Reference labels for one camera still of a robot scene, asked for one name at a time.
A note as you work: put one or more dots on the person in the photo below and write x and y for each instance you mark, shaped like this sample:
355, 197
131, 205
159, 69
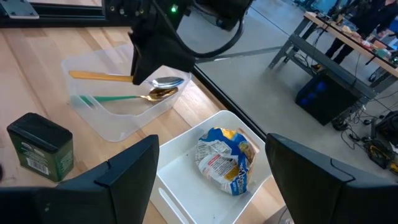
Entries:
367, 18

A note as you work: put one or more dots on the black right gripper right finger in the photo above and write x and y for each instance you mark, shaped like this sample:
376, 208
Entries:
317, 193

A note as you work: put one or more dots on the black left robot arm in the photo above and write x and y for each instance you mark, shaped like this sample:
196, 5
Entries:
224, 9

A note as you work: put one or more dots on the clear plastic container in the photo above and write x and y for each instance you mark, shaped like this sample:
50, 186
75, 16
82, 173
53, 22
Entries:
124, 124

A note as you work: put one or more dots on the white plastic bin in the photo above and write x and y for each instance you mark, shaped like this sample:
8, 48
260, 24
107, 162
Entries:
186, 186

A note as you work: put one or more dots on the black aluminium table frame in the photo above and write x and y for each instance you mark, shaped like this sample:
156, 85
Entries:
77, 15

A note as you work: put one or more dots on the black computer case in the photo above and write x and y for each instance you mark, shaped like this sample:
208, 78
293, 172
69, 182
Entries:
326, 99

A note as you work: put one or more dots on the blue snack bag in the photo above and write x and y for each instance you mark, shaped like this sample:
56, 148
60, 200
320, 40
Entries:
224, 161

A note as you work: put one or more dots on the wooden workbench grey legs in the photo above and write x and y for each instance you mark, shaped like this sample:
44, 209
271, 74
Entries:
342, 39

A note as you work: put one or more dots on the dark green tin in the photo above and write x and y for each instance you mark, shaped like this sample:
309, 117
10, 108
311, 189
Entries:
40, 146

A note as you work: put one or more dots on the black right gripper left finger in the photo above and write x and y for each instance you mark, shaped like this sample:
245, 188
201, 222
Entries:
118, 186

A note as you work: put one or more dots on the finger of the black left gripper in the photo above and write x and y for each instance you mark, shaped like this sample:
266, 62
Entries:
155, 53

